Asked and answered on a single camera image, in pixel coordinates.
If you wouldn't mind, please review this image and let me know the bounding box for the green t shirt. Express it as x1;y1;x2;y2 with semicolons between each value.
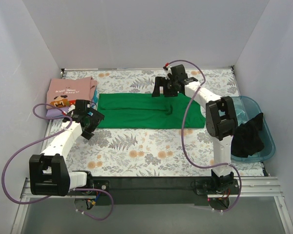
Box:
97;92;206;130

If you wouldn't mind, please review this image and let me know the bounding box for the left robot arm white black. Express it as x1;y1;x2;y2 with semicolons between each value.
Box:
29;99;104;196

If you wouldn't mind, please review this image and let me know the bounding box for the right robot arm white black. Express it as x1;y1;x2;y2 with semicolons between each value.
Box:
152;62;238;194

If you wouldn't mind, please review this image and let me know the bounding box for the teal folded t shirt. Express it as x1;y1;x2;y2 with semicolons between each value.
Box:
91;89;99;104

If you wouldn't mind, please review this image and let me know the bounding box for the lilac folded t shirt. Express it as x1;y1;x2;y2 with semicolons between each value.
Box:
46;103;93;119

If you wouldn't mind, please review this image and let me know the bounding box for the floral patterned table mat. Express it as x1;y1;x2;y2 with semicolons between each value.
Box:
38;68;264;177

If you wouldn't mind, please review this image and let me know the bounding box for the pink folded printed t shirt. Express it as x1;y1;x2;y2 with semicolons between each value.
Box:
46;77;97;108

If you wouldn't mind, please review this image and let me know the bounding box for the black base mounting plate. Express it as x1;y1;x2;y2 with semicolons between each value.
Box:
92;176;220;206

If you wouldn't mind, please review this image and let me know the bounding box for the blue transparent plastic bin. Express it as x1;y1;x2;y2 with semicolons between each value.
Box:
231;96;276;163

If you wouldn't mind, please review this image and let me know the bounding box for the black t shirt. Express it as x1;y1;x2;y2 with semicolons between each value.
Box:
231;113;264;158

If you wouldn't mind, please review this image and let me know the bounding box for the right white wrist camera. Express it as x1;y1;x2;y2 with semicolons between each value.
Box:
163;65;172;79

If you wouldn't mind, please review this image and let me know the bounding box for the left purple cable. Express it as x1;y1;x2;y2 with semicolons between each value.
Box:
1;103;115;221

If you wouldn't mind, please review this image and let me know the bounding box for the aluminium frame rail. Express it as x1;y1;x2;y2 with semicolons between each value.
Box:
12;176;293;234

